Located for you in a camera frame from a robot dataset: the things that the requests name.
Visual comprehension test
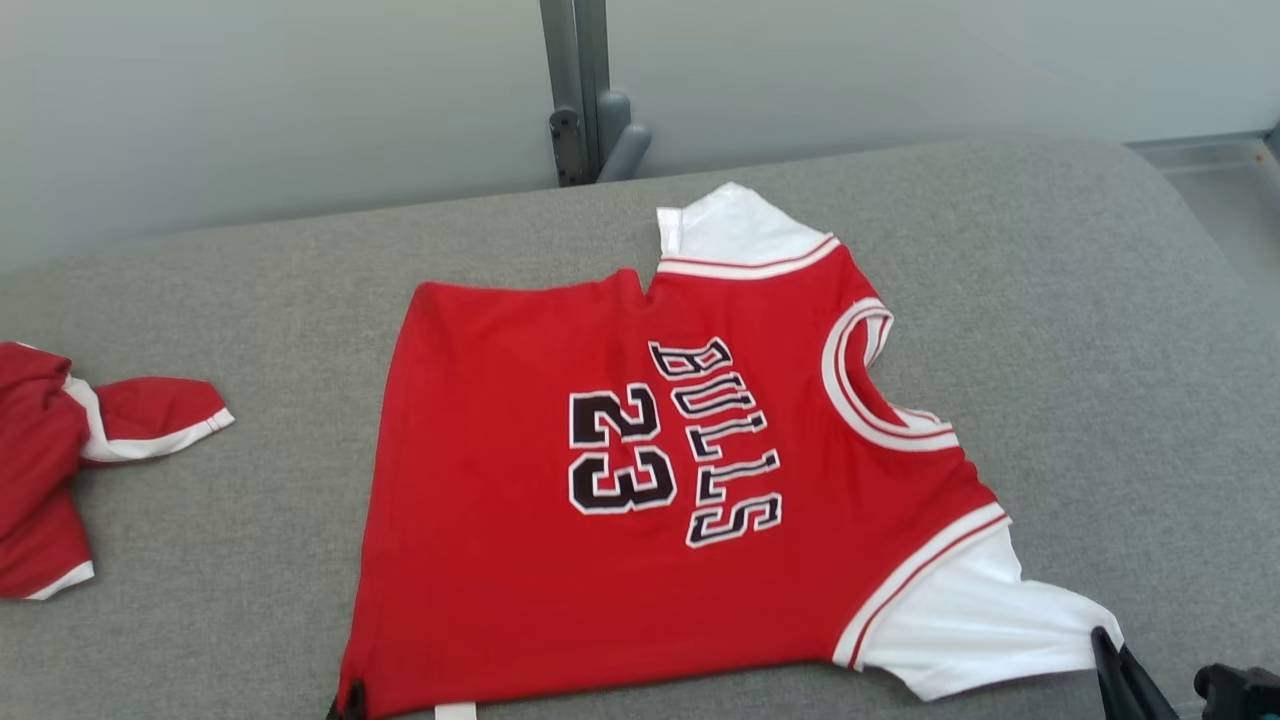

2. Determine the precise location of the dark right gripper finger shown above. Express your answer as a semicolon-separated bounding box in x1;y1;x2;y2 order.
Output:
1120;645;1184;720
1091;626;1151;720

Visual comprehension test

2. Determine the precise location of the grey fabric sofa cushion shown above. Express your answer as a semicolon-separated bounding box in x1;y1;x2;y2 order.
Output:
0;135;1280;720

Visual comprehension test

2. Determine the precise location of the black post bracket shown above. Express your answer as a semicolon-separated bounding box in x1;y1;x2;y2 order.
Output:
548;108;591;189

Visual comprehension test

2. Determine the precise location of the red Bulls 23 jersey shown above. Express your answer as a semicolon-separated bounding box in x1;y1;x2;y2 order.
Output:
335;182;1126;720

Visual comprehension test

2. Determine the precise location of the red shorts white trim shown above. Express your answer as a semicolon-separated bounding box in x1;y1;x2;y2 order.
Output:
0;340;237;602

